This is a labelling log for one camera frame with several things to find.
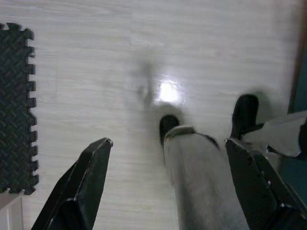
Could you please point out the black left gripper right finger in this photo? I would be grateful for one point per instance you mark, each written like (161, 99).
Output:
(256, 191)

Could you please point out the black foam puzzle mat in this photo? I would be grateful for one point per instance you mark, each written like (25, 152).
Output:
(14, 95)

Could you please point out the white furniture corner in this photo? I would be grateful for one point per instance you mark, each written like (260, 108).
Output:
(9, 213)

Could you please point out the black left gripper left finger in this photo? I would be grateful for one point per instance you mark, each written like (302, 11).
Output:
(79, 191)

